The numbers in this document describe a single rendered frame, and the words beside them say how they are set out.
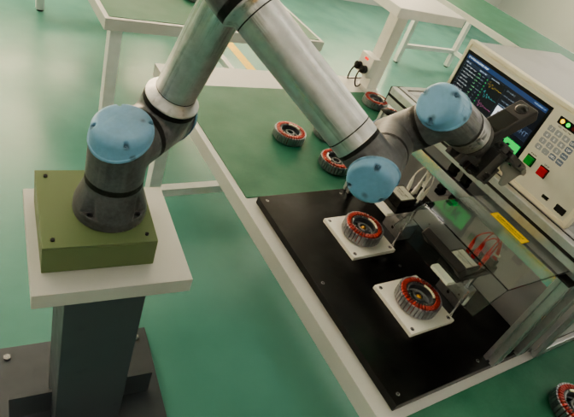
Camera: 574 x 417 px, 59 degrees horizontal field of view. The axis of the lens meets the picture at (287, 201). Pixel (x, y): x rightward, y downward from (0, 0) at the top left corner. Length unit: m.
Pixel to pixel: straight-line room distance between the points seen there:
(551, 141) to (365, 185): 0.54
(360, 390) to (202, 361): 0.93
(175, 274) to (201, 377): 0.81
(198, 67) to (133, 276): 0.46
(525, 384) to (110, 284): 0.97
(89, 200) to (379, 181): 0.59
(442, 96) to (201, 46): 0.43
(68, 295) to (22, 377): 0.78
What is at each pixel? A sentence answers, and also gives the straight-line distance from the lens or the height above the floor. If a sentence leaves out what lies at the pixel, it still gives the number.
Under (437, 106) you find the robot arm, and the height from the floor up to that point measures 1.31.
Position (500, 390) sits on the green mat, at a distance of 1.32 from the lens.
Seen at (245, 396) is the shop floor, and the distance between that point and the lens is 1.90.
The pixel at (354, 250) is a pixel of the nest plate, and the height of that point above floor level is 0.78.
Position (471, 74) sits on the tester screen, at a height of 1.25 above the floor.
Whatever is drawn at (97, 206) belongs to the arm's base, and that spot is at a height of 0.88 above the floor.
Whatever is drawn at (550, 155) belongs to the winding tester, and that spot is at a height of 1.22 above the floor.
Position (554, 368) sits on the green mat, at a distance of 1.48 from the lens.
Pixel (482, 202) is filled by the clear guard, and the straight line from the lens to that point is 1.21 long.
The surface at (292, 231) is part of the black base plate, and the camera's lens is 1.31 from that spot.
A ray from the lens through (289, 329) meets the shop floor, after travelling 2.12.
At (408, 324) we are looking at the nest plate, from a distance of 1.24.
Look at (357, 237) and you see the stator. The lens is 1.34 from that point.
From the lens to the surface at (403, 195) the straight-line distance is 1.37.
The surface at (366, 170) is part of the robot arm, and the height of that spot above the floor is 1.23.
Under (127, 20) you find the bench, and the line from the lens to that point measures 2.27.
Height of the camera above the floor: 1.59
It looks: 36 degrees down
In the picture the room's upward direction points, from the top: 22 degrees clockwise
